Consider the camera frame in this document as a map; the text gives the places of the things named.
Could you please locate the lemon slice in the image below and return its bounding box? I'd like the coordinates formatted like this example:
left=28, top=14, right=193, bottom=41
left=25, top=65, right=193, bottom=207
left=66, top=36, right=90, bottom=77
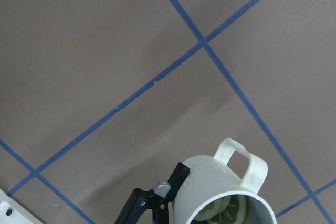
left=193, top=195, right=248, bottom=223

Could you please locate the white ribbed mug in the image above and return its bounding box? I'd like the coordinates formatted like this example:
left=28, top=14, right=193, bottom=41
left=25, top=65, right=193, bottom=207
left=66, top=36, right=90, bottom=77
left=173, top=138, right=277, bottom=223

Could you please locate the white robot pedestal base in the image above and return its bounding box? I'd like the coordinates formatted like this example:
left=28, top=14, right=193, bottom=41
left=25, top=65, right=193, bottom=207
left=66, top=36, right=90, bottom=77
left=1, top=190, right=42, bottom=224

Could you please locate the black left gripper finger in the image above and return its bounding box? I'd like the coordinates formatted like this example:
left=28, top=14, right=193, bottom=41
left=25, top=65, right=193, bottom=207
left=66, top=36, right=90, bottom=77
left=115, top=162, right=190, bottom=223

